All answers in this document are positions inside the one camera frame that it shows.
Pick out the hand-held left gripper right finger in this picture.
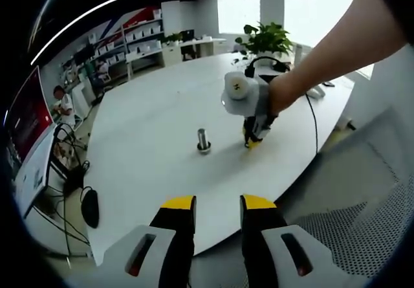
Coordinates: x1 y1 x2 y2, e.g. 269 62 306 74
239 194 369 288

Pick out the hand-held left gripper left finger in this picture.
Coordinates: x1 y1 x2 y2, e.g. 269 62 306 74
69 194 197 288

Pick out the thick metal threaded stud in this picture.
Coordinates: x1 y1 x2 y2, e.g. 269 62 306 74
197 127 212 156

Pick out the person's right hand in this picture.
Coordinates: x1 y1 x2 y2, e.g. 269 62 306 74
269 74 307 116

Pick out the white plant pot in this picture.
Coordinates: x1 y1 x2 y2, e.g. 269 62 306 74
255 56 276 68

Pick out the black device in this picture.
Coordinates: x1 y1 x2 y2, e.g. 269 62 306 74
244 56 291 79

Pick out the white handheld controller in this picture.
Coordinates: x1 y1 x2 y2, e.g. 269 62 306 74
306 85 326 100

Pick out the white cylinder bottle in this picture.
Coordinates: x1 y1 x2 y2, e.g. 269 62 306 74
292 46 305 68

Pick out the green potted plant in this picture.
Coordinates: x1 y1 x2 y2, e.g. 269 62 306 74
235 22 294 64

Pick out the black oval object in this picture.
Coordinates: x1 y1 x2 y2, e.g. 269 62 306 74
80 188 100 229

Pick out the long white background desk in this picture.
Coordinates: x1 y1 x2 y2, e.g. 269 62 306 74
125 37 228 79

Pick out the small background plant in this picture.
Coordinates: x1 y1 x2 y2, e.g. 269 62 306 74
164 32 184 45

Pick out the white standing desk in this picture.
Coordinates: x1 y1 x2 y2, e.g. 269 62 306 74
14 122 66 220

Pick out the storage shelf with white bins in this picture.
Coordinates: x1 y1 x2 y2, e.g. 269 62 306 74
61 7 164 82

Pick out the white office chair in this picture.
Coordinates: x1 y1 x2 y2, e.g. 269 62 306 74
99 63 113 82

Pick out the white cabinet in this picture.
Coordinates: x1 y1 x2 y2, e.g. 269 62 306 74
72 77 98 108

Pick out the red screen monitor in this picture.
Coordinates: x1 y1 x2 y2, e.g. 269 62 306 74
5 66 56 170

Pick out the ceiling light strip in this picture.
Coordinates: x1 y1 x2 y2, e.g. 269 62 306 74
30 0 217 66

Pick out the black device cable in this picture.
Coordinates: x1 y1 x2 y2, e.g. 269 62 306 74
305 93 320 155

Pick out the black cable bundle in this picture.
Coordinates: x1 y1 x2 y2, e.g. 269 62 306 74
48 122 95 257

